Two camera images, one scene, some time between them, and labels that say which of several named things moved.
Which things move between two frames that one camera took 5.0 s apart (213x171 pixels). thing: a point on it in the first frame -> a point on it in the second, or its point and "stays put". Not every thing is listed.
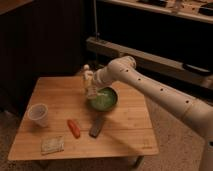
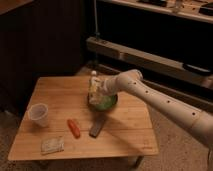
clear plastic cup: x=38 y=112 stays put
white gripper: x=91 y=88 -> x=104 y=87
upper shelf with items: x=196 y=9 stays put
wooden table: x=60 y=123 stays put
